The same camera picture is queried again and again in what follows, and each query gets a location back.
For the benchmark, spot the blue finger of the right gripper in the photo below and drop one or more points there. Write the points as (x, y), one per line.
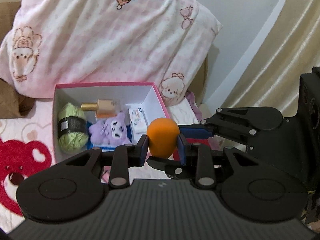
(195, 131)

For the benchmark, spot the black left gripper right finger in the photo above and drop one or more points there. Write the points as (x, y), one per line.
(246, 186)

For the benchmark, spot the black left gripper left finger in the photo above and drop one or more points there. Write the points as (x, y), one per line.
(78, 185)

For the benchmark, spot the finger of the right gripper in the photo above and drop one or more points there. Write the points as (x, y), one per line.
(173, 169)

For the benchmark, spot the orange makeup sponge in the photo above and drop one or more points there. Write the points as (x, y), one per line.
(162, 134)

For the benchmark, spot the small white sachet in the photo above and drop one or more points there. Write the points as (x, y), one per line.
(137, 120)

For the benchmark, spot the blue white packet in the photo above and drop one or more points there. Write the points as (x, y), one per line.
(89, 144)

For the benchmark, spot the green yarn ball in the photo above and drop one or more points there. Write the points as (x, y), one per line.
(72, 128)

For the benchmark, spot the purple plush toy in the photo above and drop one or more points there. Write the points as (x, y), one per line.
(110, 132)

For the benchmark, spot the gold beige perfume bottle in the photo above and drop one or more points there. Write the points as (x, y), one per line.
(102, 106)

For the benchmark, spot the bear print blanket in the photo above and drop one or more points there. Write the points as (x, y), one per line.
(26, 148)

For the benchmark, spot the beige satin curtain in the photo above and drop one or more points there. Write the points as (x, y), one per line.
(290, 49)

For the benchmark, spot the pink cardboard box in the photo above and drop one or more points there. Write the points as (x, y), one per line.
(129, 94)

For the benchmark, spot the pink checked pillow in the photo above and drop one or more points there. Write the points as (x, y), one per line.
(74, 41)

